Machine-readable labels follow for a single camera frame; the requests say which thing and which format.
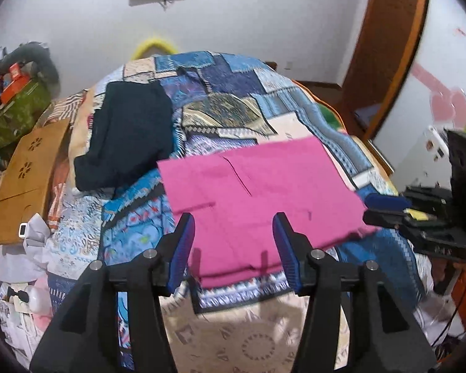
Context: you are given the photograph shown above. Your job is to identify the orange box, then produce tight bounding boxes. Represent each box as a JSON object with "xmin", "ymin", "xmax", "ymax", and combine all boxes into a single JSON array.
[{"xmin": 0, "ymin": 65, "xmax": 32, "ymax": 102}]

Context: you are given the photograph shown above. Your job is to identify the light grey garment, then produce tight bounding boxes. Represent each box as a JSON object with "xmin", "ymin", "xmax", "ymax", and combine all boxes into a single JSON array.
[{"xmin": 0, "ymin": 214, "xmax": 53, "ymax": 285}]

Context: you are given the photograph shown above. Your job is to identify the wooden bed frame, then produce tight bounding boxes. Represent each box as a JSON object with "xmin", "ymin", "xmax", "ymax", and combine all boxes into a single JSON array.
[{"xmin": 294, "ymin": 79, "xmax": 395, "ymax": 176}]

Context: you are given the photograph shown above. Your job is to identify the grey cloth bundle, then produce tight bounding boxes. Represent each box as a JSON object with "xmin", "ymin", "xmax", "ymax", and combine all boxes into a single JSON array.
[{"xmin": 2, "ymin": 41, "xmax": 61, "ymax": 86}]

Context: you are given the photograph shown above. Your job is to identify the pink pants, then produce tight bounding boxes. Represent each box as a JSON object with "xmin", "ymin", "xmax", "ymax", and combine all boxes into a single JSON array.
[{"xmin": 157, "ymin": 137, "xmax": 378, "ymax": 289}]

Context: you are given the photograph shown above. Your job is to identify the yellow curved object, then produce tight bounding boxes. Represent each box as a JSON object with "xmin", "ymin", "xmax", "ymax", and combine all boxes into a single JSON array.
[{"xmin": 133, "ymin": 38, "xmax": 179, "ymax": 60}]

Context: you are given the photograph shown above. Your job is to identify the pink heart wall sticker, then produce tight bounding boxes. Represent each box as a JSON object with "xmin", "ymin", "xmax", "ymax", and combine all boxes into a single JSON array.
[{"xmin": 411, "ymin": 63, "xmax": 466, "ymax": 126}]

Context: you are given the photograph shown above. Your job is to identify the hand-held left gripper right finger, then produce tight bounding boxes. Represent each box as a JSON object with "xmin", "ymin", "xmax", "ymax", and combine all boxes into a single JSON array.
[{"xmin": 272, "ymin": 212, "xmax": 438, "ymax": 373}]

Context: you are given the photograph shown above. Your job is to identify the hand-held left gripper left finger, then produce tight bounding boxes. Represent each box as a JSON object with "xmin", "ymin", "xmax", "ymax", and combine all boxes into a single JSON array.
[{"xmin": 30, "ymin": 212, "xmax": 196, "ymax": 373}]

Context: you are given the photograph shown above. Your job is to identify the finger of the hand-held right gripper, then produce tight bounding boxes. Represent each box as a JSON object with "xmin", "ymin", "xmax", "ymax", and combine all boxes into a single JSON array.
[
  {"xmin": 362, "ymin": 209, "xmax": 409, "ymax": 228},
  {"xmin": 364, "ymin": 193, "xmax": 413, "ymax": 211}
]

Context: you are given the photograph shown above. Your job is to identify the green bag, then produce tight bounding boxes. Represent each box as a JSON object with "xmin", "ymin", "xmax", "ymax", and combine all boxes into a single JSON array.
[{"xmin": 0, "ymin": 78, "xmax": 53, "ymax": 149}]

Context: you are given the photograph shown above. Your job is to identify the dark navy pants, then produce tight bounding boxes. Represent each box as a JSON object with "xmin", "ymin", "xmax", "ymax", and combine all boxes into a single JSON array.
[{"xmin": 73, "ymin": 81, "xmax": 175, "ymax": 192}]

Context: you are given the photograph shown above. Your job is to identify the wooden door frame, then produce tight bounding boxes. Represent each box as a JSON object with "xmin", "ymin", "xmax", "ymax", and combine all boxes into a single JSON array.
[{"xmin": 341, "ymin": 0, "xmax": 430, "ymax": 141}]

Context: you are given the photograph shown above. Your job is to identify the white bottle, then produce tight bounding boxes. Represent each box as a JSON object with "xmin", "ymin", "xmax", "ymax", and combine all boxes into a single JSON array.
[{"xmin": 7, "ymin": 285, "xmax": 52, "ymax": 316}]

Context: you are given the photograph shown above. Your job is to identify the white appliance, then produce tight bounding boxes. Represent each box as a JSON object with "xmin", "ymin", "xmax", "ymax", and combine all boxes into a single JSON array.
[{"xmin": 391, "ymin": 124, "xmax": 452, "ymax": 189}]

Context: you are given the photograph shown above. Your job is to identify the blue patchwork blanket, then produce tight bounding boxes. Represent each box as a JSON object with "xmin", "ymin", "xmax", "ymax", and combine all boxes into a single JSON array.
[{"xmin": 46, "ymin": 50, "xmax": 426, "ymax": 373}]

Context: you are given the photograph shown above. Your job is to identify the brown board with flower cutouts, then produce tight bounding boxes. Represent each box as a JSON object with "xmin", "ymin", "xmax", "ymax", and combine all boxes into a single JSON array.
[{"xmin": 0, "ymin": 118, "xmax": 72, "ymax": 246}]

